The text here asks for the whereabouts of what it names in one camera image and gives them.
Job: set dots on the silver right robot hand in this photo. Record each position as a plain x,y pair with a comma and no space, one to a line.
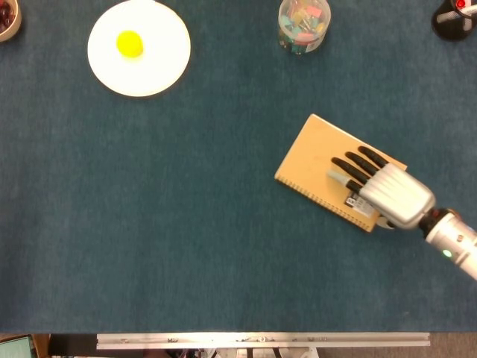
398,197

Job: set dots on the tan spiral notebook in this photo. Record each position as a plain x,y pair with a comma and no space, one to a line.
316,149

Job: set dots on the black mesh pen holder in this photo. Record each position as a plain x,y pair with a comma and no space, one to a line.
447,31

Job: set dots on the white marker with blue cap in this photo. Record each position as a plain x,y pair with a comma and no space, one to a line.
447,17

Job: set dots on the clear jar of binder clips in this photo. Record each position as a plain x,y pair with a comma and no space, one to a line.
303,26

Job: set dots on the white marker with red cap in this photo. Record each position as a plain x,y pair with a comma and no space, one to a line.
461,3

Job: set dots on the blue table cloth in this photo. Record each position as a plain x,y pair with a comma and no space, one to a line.
186,205

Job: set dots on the white round plate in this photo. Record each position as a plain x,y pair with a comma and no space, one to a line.
156,67

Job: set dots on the yellow ball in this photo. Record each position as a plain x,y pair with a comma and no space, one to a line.
129,44

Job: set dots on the beige bowl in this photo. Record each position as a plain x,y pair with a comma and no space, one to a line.
15,28

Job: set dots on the dark red cherries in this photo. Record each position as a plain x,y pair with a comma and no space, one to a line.
5,16

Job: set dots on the aluminium rail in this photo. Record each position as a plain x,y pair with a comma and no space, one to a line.
261,340

